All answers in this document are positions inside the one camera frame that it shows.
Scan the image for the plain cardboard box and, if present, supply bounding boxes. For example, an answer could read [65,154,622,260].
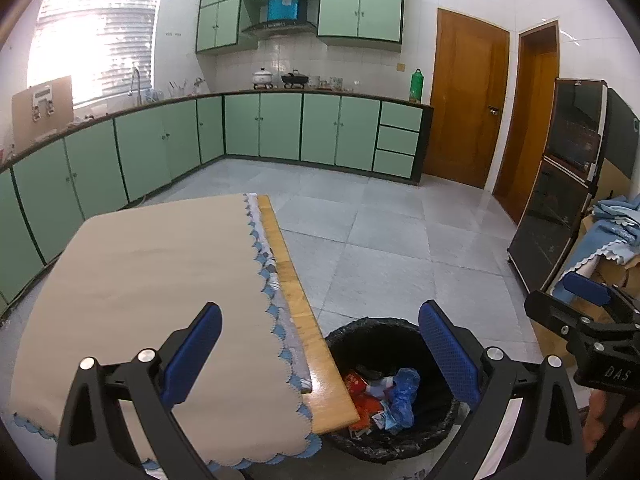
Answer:
[530,217,640,361]

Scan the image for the blue plastic bag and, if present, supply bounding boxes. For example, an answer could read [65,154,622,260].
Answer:
[384,367,421,435]

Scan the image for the green base cabinets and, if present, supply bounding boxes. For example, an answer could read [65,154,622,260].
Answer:
[0,91,433,311]

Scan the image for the wooden table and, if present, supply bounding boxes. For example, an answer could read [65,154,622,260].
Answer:
[257,195,361,436]

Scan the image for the grey patterned cloth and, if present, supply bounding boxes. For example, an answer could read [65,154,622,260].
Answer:
[245,192,313,396]

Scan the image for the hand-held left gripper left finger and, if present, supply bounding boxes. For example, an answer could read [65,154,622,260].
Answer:
[55,301,226,480]

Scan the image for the black glass cabinet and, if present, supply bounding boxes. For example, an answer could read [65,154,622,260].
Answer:
[507,77,640,295]

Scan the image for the cardboard box with white label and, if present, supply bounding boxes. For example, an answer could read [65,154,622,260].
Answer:
[11,75,74,148]

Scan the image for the range hood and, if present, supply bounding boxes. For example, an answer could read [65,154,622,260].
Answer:
[241,20,318,38]

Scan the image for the beige scalloped tablecloth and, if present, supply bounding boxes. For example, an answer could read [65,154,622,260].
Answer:
[10,192,323,466]

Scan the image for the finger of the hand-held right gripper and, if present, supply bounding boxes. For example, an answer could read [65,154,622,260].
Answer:
[562,272,640,321]
[524,290,601,356]

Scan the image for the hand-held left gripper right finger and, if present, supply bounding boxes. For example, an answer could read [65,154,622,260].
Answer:
[418,300,588,480]

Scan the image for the blue scalloped cloth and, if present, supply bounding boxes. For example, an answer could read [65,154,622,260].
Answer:
[557,195,640,286]

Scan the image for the round bin with black bag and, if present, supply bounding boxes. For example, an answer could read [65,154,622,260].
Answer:
[320,316,473,463]

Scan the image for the red brown snack packet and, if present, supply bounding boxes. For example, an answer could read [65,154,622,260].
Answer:
[342,370,371,396]

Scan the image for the window blind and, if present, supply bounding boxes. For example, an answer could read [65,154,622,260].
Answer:
[27,0,165,108]

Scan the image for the blue box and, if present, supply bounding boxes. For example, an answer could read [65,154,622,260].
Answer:
[266,0,307,22]

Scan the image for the person's right hand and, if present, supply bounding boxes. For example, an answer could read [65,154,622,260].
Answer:
[581,390,610,454]

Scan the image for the green wall cabinets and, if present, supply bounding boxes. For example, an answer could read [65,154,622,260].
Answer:
[195,0,405,54]

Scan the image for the wooden door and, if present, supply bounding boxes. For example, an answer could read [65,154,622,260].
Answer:
[492,19,560,226]
[424,7,511,190]

